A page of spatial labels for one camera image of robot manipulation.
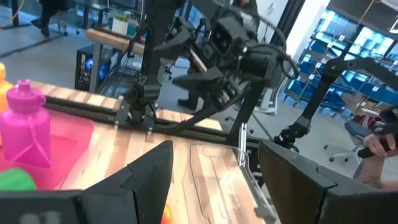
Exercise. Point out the office chair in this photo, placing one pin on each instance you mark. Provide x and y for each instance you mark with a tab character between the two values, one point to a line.
351	133

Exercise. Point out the yellow plastic bottle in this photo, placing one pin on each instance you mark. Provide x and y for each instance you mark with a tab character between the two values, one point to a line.
3	90

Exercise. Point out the wooden background table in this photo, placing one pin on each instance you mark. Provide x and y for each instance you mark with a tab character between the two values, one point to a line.
115	40

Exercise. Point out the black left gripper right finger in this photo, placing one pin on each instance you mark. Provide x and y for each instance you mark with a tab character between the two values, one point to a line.
292	186

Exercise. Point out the red orange toy pepper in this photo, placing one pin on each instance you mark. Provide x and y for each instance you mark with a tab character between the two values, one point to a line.
167	216

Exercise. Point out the blue storage bin shelf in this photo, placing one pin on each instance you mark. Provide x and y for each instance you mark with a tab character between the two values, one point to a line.
342	62

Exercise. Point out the small white potted plant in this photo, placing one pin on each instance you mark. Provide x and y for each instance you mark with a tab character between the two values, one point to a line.
119	25

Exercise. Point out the person's hand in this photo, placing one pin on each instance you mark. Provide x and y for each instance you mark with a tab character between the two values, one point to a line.
376	144

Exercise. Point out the person's forearm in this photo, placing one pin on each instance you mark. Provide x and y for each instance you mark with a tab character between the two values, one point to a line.
370	171

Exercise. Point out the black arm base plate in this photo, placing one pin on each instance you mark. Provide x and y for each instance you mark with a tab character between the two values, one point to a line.
136	121

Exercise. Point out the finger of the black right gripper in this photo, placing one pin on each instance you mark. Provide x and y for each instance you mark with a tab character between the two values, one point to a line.
202	82
177	45

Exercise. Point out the person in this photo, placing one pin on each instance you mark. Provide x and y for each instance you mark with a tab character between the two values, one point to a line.
188	102
49	12

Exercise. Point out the black computer tower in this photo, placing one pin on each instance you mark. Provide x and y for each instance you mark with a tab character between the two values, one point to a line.
90	68

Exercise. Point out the green plastic bottle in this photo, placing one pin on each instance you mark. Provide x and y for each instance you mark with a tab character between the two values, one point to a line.
15	180

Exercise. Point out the pink plastic bottle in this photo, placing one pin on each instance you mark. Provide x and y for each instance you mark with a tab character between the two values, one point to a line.
25	124

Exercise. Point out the red translucent plastic tray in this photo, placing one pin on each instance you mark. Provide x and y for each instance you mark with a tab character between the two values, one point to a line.
71	140

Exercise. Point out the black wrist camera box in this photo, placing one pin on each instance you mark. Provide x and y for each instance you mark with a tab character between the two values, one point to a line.
227	39

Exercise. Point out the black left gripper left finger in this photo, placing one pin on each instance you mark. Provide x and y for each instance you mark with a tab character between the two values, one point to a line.
140	193

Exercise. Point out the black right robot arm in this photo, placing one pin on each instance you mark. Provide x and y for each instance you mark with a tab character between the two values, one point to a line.
155	62

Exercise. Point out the clear plastic tray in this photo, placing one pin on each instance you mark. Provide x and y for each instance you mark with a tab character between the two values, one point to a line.
217	186

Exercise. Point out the black metal table frame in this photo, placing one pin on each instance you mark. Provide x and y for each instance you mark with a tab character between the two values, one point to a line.
93	114

